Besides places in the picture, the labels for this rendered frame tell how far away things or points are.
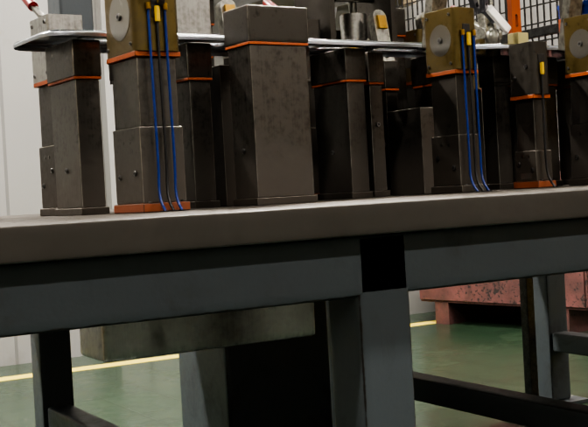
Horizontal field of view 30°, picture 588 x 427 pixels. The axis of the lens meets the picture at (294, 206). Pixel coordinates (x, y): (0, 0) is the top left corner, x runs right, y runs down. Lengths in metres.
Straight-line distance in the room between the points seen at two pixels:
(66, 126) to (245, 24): 0.34
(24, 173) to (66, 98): 3.36
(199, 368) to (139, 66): 1.36
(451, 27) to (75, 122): 0.72
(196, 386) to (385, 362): 1.54
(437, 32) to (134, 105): 0.67
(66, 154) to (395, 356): 0.72
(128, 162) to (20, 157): 3.51
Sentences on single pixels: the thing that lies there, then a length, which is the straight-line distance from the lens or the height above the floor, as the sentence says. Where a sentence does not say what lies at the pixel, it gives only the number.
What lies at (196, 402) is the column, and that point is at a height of 0.18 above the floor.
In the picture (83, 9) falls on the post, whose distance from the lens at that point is 2.26.
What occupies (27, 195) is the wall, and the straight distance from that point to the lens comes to 5.22.
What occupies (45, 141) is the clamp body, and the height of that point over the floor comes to 0.84.
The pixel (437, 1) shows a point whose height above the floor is 1.07.
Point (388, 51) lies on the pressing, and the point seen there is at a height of 1.00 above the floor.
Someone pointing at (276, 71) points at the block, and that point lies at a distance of 1.84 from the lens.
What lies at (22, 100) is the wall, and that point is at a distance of 5.24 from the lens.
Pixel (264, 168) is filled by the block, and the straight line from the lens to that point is 1.81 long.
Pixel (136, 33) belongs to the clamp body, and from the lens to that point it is 1.69.
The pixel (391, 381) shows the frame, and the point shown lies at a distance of 1.44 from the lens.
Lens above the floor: 0.72
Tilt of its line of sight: 1 degrees down
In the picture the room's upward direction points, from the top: 3 degrees counter-clockwise
